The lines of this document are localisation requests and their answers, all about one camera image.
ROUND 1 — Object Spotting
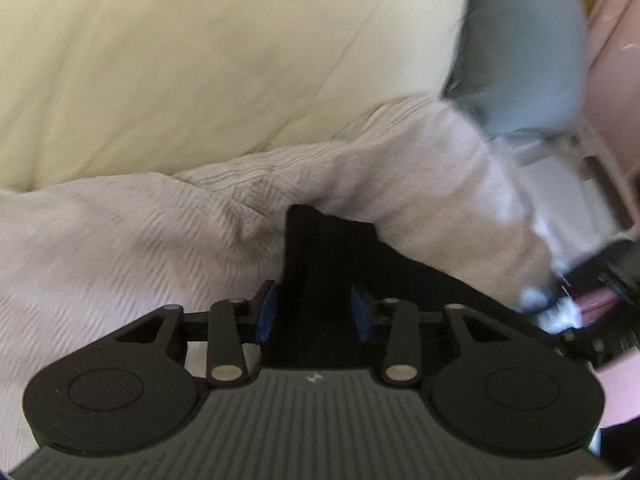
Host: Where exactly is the black garment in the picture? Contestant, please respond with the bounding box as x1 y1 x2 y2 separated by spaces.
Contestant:
258 205 554 370

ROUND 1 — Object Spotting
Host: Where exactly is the pink grey woven bedspread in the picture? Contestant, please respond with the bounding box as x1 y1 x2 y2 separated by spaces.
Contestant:
1 98 556 468

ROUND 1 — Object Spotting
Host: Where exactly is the grey cushion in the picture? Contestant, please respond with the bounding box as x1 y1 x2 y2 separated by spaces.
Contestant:
445 0 587 136

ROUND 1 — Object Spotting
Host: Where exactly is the cream quilted duvet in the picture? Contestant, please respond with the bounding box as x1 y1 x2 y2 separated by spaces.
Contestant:
1 0 468 191

